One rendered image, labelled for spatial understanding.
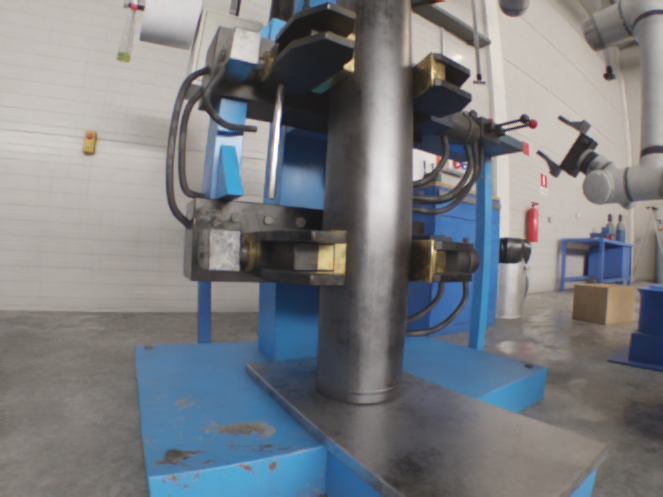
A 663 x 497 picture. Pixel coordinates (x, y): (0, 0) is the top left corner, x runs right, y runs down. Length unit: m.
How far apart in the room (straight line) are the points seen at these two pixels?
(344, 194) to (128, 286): 2.12
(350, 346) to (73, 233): 2.24
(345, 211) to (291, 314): 0.53
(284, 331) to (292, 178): 0.50
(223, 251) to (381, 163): 0.39
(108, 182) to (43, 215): 0.50
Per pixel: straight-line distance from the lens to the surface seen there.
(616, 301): 3.31
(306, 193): 1.24
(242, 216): 0.93
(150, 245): 2.70
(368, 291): 0.79
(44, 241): 2.77
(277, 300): 1.21
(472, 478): 0.63
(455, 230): 2.35
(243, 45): 0.90
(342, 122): 0.86
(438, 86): 0.94
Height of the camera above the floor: 0.49
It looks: 1 degrees up
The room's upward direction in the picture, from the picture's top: 3 degrees clockwise
